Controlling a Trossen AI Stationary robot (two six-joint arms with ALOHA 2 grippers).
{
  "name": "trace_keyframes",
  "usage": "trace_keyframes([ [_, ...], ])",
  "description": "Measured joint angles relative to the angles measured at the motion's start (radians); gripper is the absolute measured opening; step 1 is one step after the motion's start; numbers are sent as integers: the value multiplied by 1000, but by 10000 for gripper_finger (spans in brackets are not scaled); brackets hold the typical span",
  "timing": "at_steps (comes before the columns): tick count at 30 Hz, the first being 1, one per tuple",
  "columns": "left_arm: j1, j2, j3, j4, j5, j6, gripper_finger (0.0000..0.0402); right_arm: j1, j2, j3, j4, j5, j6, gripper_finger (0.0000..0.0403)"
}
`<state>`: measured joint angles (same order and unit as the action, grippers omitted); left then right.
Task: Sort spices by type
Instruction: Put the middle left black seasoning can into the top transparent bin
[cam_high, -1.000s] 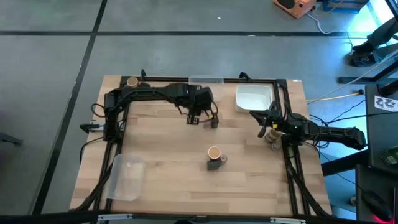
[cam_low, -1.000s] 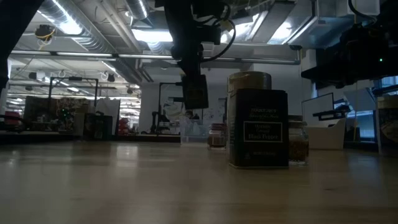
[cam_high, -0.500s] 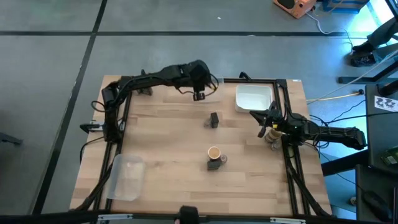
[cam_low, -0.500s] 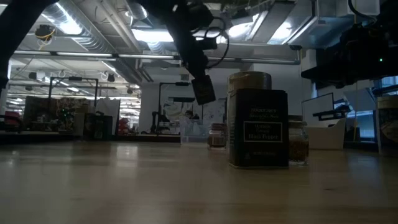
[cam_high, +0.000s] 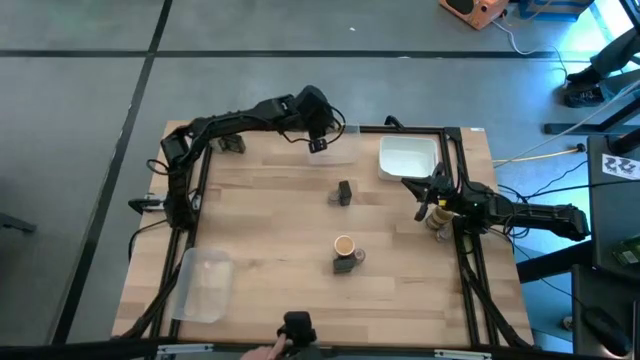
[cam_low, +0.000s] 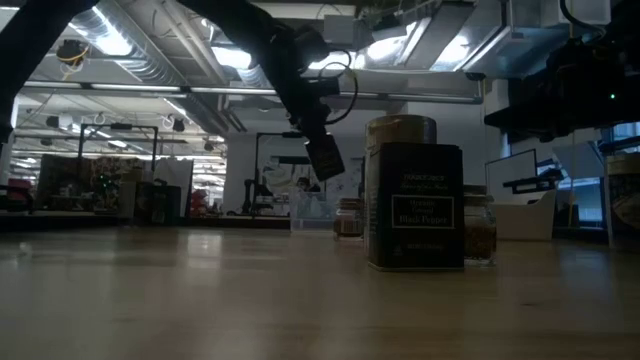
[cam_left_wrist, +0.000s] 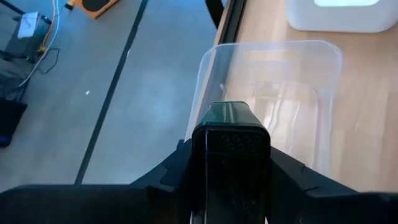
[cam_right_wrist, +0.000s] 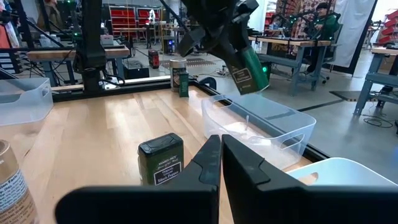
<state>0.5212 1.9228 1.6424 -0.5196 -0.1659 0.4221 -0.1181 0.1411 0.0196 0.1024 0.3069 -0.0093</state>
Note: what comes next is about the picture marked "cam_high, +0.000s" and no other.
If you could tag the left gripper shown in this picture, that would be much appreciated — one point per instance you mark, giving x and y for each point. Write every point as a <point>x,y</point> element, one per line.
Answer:
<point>312,110</point>

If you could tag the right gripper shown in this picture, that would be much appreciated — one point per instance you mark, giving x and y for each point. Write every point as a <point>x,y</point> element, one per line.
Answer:
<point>442,191</point>

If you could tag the paper cup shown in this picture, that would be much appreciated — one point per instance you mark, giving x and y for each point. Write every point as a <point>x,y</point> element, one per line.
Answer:
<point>344,246</point>
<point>442,217</point>

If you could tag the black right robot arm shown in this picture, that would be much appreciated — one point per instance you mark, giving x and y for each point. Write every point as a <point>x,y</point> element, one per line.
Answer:
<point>540,215</point>

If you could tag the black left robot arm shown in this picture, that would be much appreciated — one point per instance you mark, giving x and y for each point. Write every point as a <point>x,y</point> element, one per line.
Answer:
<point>225,125</point>

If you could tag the white plastic bin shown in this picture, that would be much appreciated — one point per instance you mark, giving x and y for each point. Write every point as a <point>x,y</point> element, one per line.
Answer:
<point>407,157</point>

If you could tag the black desk foot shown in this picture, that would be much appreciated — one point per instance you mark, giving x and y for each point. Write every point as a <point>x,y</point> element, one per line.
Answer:
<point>575,129</point>
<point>550,261</point>

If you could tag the black boxy object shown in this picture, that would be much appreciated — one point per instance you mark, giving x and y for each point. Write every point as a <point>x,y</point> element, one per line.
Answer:
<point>299,327</point>

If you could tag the orange box device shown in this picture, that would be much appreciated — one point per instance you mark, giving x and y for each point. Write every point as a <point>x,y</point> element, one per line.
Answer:
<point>472,10</point>

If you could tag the person's shoe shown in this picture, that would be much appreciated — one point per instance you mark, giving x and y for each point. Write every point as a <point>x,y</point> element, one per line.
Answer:
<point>582,77</point>
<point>584,96</point>

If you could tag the white printed sheet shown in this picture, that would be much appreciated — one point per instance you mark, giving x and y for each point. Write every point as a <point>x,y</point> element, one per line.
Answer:
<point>620,166</point>

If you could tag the large clear plastic bin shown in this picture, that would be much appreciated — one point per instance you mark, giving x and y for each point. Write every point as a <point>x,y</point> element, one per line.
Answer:
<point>205,285</point>

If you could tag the black low desk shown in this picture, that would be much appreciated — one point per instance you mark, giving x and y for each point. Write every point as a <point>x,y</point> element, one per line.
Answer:
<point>600,295</point>

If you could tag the green circuit board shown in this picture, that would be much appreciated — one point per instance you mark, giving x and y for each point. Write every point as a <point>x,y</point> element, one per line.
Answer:
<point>628,256</point>

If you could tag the blue box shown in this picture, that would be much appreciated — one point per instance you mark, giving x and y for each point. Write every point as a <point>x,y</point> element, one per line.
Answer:
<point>550,7</point>

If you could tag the person's leg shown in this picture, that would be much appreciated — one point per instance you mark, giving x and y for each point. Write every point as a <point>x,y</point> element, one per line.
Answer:
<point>617,52</point>
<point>620,86</point>

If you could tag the person's hand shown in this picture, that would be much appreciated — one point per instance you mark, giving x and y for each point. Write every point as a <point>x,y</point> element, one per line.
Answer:
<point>262,354</point>

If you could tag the black computer mouse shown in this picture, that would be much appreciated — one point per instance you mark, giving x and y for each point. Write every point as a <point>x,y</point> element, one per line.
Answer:
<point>607,327</point>

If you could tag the black floor object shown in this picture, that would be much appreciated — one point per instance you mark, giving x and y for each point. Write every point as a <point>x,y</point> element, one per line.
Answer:
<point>17,222</point>

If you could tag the black rig crossbar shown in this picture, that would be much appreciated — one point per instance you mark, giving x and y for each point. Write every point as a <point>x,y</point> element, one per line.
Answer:
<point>75,350</point>

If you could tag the black aluminium table frame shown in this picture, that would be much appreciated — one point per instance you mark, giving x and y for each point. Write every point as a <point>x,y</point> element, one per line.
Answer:
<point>400,130</point>

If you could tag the black frame clamp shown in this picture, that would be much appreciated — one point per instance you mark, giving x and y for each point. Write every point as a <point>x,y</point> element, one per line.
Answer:
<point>393,121</point>

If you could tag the black side bracket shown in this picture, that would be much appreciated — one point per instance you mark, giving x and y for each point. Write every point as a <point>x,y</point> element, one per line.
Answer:
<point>145,204</point>

